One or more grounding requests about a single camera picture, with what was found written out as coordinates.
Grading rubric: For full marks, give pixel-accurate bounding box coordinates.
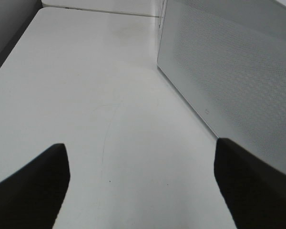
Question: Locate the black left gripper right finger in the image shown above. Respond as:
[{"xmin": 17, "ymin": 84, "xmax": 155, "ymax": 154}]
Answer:
[{"xmin": 214, "ymin": 138, "xmax": 286, "ymax": 229}]

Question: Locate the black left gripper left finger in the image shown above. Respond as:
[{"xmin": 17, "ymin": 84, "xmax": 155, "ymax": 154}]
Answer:
[{"xmin": 0, "ymin": 143, "xmax": 70, "ymax": 229}]

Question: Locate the white microwave door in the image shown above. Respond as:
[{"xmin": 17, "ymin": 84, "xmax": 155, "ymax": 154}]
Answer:
[{"xmin": 157, "ymin": 0, "xmax": 286, "ymax": 174}]

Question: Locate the white adjacent table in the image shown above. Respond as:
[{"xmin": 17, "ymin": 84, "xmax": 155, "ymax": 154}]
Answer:
[{"xmin": 41, "ymin": 0, "xmax": 164, "ymax": 17}]

